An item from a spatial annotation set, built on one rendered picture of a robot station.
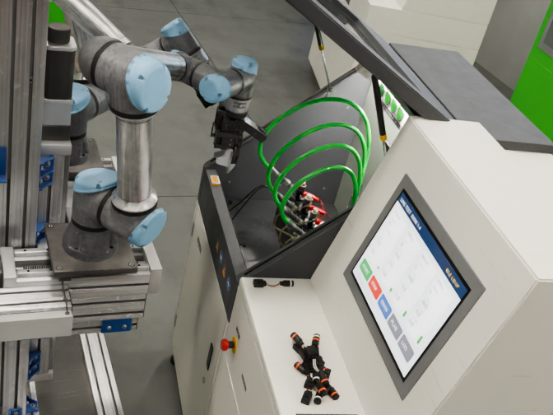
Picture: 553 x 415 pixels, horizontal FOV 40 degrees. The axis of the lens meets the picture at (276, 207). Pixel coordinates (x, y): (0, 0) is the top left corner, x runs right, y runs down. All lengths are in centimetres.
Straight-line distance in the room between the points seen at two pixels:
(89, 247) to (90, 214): 11
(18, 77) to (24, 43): 9
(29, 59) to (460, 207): 111
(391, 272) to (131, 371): 160
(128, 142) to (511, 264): 89
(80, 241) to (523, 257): 114
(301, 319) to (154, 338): 139
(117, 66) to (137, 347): 188
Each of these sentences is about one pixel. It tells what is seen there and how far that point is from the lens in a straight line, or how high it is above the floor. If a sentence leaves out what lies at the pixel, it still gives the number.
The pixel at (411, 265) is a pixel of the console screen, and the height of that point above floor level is 132.
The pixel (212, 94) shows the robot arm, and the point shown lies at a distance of 202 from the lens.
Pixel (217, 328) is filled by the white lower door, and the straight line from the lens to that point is 249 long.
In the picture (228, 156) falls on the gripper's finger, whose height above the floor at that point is 126.
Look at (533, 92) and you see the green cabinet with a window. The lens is 536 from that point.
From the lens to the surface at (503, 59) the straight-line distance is 773.
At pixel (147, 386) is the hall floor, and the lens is 322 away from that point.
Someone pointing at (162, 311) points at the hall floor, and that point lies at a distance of 356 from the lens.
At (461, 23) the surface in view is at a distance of 541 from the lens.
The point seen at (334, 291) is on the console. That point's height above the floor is 105.
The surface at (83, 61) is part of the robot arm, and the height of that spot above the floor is 163.
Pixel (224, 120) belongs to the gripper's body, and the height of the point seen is 138.
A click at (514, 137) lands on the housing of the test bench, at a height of 150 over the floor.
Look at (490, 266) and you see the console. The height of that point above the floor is 148.
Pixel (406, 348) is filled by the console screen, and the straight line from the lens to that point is 183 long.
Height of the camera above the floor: 232
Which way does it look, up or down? 31 degrees down
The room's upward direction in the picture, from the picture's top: 14 degrees clockwise
